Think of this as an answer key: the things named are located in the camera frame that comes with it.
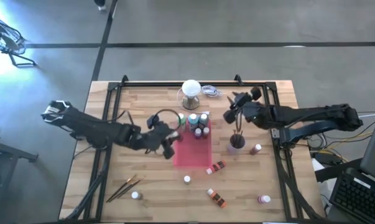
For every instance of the magenta paint bottle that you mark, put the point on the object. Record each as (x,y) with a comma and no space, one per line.
(255,150)

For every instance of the black floor fan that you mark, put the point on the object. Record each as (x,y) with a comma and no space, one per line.
(7,39)

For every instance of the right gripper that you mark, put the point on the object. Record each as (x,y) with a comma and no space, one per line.
(255,115)

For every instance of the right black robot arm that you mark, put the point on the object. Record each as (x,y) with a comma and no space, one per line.
(314,115)

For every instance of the person's shoe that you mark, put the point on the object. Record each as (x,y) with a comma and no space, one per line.
(100,3)

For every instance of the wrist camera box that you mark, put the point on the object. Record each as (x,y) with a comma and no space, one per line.
(152,122)
(256,93)

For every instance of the lilac plastic cup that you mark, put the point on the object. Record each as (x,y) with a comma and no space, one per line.
(234,150)

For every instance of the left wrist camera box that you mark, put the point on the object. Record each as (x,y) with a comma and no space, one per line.
(152,122)

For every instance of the small dark brown paint bottle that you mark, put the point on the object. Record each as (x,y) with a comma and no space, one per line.
(198,133)

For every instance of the small grey paint bottle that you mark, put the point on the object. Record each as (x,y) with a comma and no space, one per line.
(135,195)

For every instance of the black aluminium table frame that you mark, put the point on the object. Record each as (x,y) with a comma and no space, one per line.
(190,84)

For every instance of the grey metal bracket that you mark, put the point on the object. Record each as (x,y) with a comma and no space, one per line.
(275,133)

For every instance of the black paint bottle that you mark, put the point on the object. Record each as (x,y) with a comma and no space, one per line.
(203,119)

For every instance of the pink translucent plastic bin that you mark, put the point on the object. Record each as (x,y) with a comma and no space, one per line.
(191,152)

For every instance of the red-orange paint bottle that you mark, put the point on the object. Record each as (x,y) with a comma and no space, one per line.
(217,166)

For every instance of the yellow ochre paint bottle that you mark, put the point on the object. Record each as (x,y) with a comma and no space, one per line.
(187,180)

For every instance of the black power box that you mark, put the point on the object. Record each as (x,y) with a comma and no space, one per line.
(327,158)

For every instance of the orange paint bottle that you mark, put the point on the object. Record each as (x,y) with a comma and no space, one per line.
(219,199)

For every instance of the grey black laptop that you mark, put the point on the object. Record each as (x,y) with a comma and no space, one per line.
(358,196)

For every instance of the large green paint bottle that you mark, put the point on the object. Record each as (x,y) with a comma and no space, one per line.
(182,123)

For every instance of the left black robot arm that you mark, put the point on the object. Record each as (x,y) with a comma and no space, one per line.
(90,129)

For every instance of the teal paint bottle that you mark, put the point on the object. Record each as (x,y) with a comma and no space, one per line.
(192,126)

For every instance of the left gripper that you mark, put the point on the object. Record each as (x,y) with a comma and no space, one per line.
(153,138)

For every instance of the white globe lamp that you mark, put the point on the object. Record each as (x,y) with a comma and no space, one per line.
(191,88)

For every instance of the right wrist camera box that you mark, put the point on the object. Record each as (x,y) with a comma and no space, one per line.
(256,93)

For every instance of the small rust brown paint bottle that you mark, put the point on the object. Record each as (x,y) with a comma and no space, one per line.
(206,132)

